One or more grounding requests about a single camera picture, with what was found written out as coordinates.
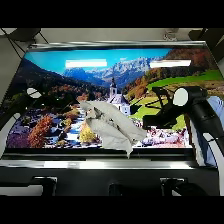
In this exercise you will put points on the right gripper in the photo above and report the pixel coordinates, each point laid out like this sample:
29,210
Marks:
160,120

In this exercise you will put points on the white shirt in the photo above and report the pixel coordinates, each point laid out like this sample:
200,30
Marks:
110,128

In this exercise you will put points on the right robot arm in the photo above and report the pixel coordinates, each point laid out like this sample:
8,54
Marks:
203,113

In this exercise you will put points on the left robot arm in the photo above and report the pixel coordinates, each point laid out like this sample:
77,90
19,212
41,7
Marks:
13,111

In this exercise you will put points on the silver frame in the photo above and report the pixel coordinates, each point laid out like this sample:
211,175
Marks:
100,164

